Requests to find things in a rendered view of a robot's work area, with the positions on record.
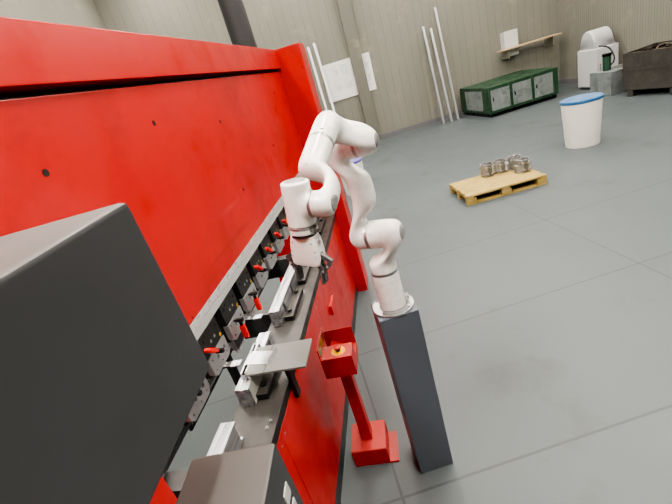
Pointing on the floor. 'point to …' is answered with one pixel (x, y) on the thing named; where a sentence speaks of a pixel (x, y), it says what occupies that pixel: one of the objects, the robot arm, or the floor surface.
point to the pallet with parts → (498, 179)
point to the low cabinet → (510, 92)
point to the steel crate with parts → (648, 68)
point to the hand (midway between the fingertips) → (312, 278)
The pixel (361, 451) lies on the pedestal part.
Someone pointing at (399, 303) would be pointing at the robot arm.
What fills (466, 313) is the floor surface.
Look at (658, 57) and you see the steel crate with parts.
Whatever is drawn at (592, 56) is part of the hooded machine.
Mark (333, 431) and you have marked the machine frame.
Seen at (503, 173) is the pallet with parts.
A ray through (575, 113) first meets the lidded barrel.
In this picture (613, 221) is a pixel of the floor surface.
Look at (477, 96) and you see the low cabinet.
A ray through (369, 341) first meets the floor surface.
